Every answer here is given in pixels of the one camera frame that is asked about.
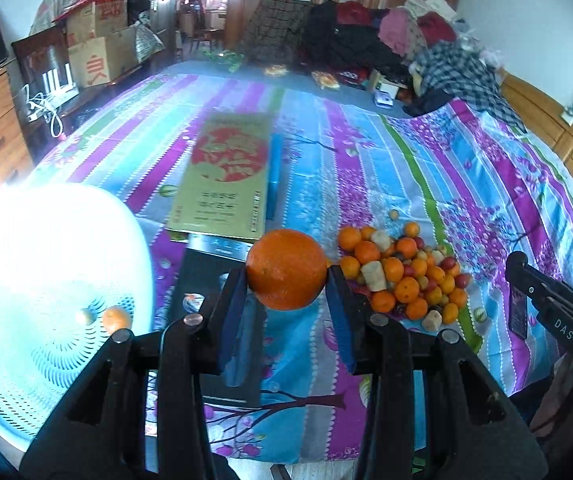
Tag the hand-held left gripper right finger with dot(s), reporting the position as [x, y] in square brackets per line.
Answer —
[342, 315]

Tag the white wall socket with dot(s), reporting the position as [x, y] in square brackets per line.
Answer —
[568, 116]

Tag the white plastic basket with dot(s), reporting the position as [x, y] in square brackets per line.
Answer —
[41, 285]

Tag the bag of green vegetables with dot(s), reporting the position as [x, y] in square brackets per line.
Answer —
[229, 57]

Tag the yellow packet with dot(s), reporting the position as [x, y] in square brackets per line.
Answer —
[326, 80]

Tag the wooden headboard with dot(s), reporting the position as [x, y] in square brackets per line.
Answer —
[556, 130]

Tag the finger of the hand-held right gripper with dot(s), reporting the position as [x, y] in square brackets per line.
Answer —
[528, 280]

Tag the dark wooden frame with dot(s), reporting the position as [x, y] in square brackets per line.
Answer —
[44, 67]

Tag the floral striped bed sheet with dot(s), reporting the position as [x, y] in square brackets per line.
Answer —
[366, 160]

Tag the person's right hand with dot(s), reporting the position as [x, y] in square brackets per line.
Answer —
[571, 390]

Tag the tiny yellow fruit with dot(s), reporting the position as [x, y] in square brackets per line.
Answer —
[394, 215]

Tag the small mandarin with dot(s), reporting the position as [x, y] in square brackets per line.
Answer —
[116, 320]

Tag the pink garment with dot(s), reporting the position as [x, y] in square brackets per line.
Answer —
[401, 30]

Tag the black flat box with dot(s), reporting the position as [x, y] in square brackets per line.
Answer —
[201, 280]

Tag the grey door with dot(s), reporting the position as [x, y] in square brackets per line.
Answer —
[164, 5]

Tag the pile of mixed small fruits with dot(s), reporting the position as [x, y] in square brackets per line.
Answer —
[406, 280]

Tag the large orange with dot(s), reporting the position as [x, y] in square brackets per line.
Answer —
[286, 270]

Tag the cardboard box red print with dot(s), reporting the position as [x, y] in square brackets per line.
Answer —
[99, 17]

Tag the gold flat box red print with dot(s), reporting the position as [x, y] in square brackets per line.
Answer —
[224, 175]

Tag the white blue small box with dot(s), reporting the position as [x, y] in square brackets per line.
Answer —
[384, 97]

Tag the brown plaid cloth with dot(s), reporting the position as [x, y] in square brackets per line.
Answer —
[276, 30]

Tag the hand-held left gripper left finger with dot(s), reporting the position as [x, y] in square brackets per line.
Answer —
[234, 310]

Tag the large cardboard box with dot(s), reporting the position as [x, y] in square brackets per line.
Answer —
[104, 57]

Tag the black smartphone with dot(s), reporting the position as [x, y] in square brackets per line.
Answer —
[518, 312]

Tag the pile of dark clothes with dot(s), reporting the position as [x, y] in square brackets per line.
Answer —
[356, 40]

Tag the grey plaid shirt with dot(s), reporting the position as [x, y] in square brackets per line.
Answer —
[461, 80]

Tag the wooden chair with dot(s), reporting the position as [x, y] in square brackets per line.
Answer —
[206, 35]

